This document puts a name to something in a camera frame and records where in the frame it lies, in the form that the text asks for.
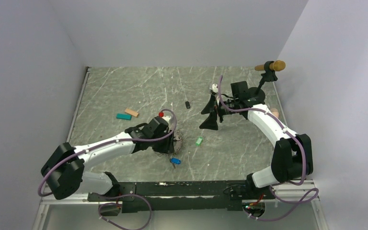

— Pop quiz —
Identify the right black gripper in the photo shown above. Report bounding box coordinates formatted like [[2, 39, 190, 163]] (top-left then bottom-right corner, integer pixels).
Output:
[[199, 95, 239, 131]]

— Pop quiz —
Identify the round metal keyring disc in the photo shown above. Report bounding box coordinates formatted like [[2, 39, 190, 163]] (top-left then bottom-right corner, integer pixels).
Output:
[[158, 130, 183, 156]]

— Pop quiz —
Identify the green tagged key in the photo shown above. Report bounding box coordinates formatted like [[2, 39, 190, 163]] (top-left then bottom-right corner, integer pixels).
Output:
[[195, 137, 203, 146]]

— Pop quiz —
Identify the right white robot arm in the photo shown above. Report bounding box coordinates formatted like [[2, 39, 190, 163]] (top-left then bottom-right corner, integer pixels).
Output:
[[199, 81, 313, 199]]

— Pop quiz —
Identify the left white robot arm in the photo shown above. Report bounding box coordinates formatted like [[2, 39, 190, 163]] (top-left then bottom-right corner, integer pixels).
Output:
[[37, 116, 177, 201]]

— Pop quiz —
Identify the blue tagged key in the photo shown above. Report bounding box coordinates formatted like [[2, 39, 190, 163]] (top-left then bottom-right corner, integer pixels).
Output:
[[170, 158, 181, 169]]

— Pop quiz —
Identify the orange key tag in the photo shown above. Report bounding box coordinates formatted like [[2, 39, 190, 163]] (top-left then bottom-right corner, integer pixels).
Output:
[[124, 108, 139, 117]]

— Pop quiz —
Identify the teal key tag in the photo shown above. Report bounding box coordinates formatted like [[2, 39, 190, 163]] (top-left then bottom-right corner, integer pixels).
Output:
[[115, 113, 132, 120]]

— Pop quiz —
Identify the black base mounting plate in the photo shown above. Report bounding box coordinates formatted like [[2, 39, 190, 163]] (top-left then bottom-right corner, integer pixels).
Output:
[[87, 180, 274, 213]]

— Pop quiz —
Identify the pink cylindrical object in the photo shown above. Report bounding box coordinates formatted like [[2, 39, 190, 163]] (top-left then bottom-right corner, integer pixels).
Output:
[[270, 108, 279, 118]]

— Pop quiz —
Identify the black microphone stand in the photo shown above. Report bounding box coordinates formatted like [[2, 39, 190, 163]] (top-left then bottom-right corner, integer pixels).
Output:
[[246, 61, 278, 106]]

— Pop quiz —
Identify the gold microphone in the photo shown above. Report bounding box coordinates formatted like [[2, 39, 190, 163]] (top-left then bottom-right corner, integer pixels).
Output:
[[254, 60, 286, 71]]

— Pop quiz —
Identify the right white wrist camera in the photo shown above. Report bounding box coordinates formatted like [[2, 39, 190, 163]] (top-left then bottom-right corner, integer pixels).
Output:
[[209, 83, 218, 95]]

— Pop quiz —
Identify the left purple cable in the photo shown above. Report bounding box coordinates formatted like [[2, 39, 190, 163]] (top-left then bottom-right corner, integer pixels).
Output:
[[37, 109, 178, 197]]

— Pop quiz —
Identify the purple cable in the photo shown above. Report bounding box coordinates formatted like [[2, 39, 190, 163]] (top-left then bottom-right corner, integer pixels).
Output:
[[37, 109, 178, 197], [217, 75, 319, 222]]

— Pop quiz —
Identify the aluminium frame rail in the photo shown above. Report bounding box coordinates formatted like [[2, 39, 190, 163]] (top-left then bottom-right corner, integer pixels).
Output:
[[269, 180, 319, 204]]

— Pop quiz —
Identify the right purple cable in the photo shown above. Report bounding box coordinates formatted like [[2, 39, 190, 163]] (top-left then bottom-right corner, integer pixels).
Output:
[[217, 75, 319, 222]]

